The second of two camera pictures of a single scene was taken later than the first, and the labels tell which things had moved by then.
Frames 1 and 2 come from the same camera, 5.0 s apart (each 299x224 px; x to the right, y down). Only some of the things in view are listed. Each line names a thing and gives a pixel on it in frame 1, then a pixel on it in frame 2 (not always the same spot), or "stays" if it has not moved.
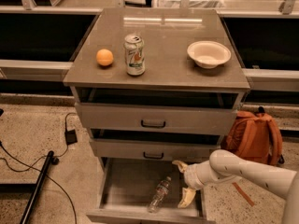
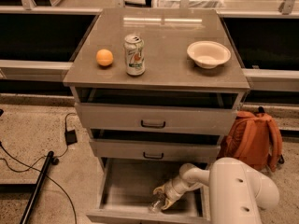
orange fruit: x=104 y=57 stays
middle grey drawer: x=139 y=146 stays
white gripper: x=192 y=177 -> x=170 y=191
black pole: x=36 y=189 stays
